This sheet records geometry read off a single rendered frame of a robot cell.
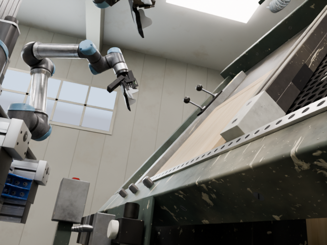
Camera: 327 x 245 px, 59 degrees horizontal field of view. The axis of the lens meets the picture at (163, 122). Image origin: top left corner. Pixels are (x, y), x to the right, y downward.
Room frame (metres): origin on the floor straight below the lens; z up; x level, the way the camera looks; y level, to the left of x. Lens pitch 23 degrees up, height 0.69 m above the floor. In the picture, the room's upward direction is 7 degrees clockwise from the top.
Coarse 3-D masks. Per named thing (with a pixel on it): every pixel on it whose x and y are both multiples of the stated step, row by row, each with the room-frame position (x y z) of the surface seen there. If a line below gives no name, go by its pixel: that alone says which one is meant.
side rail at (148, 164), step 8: (224, 80) 1.64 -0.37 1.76; (216, 88) 1.63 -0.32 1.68; (208, 96) 1.63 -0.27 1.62; (200, 104) 1.63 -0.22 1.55; (192, 120) 1.56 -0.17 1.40; (184, 128) 1.55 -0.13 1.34; (176, 136) 1.53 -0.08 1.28; (168, 144) 1.52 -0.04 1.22; (160, 152) 1.50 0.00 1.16; (152, 160) 1.49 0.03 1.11; (144, 168) 1.47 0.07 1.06; (136, 176) 1.46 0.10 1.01; (128, 184) 1.45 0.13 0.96
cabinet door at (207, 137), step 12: (252, 84) 1.00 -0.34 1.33; (240, 96) 1.01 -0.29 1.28; (216, 108) 1.24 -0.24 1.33; (228, 108) 1.02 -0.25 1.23; (204, 120) 1.24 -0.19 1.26; (216, 120) 1.04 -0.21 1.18; (228, 120) 0.88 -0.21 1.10; (204, 132) 1.04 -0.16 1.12; (216, 132) 0.89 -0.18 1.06; (192, 144) 1.05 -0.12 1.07; (204, 144) 0.89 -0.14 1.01; (216, 144) 0.77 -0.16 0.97; (180, 156) 1.07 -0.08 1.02; (192, 156) 0.90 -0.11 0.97; (168, 168) 1.07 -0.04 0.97
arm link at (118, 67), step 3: (120, 63) 1.32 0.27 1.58; (123, 63) 1.33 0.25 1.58; (114, 66) 1.33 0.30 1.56; (117, 66) 1.33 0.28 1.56; (120, 66) 1.32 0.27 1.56; (123, 66) 1.33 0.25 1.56; (126, 66) 1.34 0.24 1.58; (114, 69) 1.34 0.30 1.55; (117, 69) 1.33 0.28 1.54; (120, 69) 1.32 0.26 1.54; (123, 69) 1.33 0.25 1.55; (126, 69) 1.34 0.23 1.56; (114, 72) 1.36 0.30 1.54
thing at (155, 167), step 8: (240, 72) 1.40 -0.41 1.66; (240, 80) 1.40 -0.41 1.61; (224, 88) 1.39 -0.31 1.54; (232, 88) 1.38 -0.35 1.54; (224, 96) 1.36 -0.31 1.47; (216, 104) 1.34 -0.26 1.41; (208, 112) 1.33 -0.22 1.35; (200, 120) 1.31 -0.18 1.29; (192, 128) 1.30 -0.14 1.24; (184, 136) 1.28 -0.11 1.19; (176, 144) 1.27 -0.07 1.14; (168, 152) 1.26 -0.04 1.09; (160, 160) 1.25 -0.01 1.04; (152, 168) 1.23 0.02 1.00; (160, 168) 1.25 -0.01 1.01; (144, 176) 1.22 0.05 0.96; (152, 176) 1.24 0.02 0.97; (136, 184) 1.21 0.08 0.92
